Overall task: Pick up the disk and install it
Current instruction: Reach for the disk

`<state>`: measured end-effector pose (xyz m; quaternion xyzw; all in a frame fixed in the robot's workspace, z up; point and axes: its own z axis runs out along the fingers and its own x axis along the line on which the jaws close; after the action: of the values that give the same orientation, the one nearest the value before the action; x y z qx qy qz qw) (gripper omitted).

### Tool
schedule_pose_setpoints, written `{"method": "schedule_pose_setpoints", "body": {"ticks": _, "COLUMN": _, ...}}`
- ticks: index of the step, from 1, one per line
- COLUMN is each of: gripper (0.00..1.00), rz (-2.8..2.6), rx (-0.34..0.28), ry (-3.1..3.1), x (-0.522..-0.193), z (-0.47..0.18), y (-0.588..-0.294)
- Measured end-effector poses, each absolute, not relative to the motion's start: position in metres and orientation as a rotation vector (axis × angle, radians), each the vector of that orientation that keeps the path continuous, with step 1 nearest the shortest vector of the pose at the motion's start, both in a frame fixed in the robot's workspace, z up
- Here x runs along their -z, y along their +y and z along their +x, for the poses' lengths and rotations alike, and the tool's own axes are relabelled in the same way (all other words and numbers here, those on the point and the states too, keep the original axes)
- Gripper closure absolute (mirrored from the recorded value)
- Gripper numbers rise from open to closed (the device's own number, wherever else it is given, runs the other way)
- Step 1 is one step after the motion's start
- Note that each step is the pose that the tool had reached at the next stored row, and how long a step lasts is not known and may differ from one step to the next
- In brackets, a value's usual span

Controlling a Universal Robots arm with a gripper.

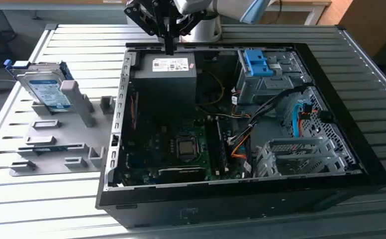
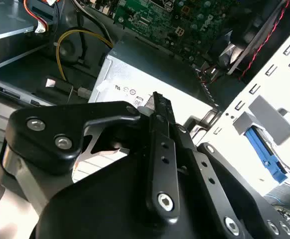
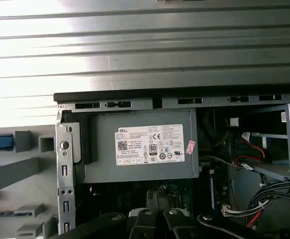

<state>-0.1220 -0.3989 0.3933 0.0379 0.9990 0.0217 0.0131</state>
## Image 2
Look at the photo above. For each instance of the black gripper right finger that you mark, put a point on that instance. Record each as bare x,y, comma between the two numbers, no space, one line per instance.
224,189

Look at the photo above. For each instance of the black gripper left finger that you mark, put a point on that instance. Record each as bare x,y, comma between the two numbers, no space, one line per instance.
60,119

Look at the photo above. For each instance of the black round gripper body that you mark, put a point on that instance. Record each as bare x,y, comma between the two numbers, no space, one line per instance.
97,211

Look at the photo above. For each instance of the hard disk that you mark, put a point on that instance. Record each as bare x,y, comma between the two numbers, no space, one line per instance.
262,149

